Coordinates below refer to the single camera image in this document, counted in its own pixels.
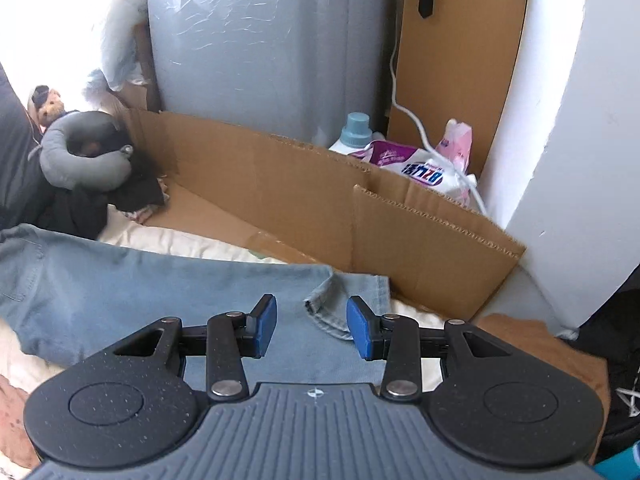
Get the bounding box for white purple detergent bag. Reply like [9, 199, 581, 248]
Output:
[349, 140, 479, 207]

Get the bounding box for teal printed blanket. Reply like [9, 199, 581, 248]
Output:
[594, 439, 640, 480]

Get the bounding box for blue jeans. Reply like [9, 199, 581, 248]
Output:
[0, 224, 442, 397]

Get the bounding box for brown teddy bear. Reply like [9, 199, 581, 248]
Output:
[27, 84, 67, 129]

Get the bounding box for thin white cable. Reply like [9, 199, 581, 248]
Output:
[614, 374, 640, 419]

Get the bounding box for black garment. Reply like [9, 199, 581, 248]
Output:
[36, 152, 169, 239]

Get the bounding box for pink refill pouch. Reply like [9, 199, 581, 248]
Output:
[434, 118, 474, 174]

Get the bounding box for white plastic bag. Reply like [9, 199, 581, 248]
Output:
[84, 0, 152, 97]

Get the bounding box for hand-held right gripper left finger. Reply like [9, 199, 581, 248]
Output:
[87, 294, 278, 402]

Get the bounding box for white detergent bottle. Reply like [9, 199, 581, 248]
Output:
[327, 111, 374, 157]

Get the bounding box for cream printed bedsheet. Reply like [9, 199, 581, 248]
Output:
[0, 204, 476, 471]

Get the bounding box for dark grey duvet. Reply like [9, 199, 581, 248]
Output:
[0, 65, 52, 232]

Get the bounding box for grey neck pillow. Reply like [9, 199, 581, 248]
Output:
[30, 110, 137, 192]

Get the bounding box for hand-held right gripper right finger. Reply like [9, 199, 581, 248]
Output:
[346, 296, 538, 402]

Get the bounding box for folded cardboard sheet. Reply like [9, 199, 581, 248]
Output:
[119, 107, 527, 322]

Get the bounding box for tall cardboard sheet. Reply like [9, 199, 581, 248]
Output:
[386, 0, 532, 182]

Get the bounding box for grey plastic-wrapped cabinet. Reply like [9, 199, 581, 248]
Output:
[144, 0, 402, 150]

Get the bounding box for thick white cable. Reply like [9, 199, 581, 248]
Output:
[389, 49, 489, 217]

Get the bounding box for pink patterned cloth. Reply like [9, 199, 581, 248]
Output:
[124, 204, 157, 224]

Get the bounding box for black bag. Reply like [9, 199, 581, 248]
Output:
[574, 259, 640, 462]

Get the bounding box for brown folded garment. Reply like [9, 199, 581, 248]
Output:
[471, 312, 614, 442]

